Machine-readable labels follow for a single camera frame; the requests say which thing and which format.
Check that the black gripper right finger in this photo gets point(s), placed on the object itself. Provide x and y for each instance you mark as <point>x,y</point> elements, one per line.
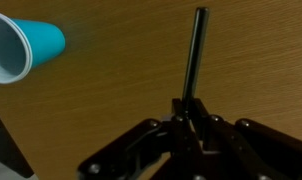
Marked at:
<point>251,150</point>

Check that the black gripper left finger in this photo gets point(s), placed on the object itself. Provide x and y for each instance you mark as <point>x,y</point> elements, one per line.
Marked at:
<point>147,150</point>

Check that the black pen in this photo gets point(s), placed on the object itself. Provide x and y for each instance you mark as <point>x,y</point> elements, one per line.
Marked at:
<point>196,53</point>

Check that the blue plastic cup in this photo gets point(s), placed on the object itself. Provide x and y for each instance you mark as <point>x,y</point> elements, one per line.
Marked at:
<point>41,41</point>

